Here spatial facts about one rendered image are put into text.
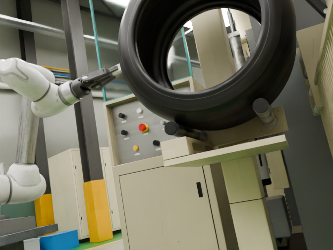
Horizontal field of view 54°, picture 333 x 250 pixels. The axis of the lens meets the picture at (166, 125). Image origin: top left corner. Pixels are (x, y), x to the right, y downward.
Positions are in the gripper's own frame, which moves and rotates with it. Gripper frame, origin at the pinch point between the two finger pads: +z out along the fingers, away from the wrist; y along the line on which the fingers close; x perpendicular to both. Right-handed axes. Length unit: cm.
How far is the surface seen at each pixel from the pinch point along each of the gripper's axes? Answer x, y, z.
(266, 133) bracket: 40, 24, 40
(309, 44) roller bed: 16, 19, 66
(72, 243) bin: 56, 432, -382
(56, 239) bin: 41, 397, -387
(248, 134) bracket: 38, 24, 33
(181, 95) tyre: 24.3, -12.7, 22.4
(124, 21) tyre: -8.7, -12.1, 12.2
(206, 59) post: 1.2, 26.3, 28.4
